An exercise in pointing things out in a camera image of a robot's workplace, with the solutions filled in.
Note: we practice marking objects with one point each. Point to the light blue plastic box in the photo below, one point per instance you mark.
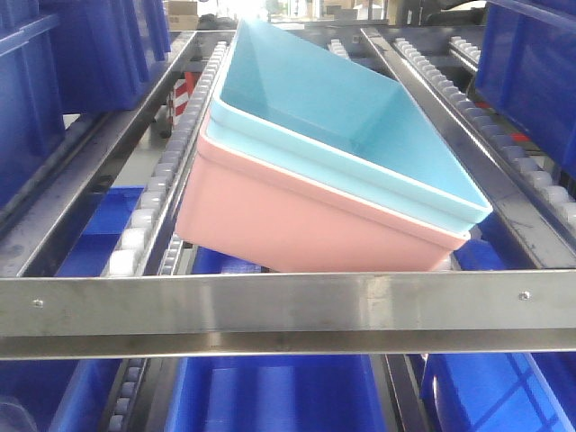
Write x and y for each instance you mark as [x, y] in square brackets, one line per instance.
[291, 103]

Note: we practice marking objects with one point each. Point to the pink plastic box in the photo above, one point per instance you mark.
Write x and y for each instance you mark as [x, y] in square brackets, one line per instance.
[247, 208]

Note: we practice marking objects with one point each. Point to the white roller track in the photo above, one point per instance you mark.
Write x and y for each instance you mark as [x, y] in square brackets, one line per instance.
[162, 171]

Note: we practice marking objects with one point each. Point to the blue bin left stack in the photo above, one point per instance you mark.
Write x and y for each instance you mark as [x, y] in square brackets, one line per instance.
[70, 57]

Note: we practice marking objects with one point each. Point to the cardboard box on floor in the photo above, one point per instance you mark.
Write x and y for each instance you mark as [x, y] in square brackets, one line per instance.
[182, 15]

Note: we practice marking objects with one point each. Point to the blue bin far right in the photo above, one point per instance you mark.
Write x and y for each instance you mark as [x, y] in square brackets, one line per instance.
[527, 72]

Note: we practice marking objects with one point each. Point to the blue bin lower shelf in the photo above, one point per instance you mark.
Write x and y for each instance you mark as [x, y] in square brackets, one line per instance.
[275, 393]

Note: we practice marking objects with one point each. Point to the steel flow rack shelf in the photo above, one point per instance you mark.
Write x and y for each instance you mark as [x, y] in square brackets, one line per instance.
[155, 313]

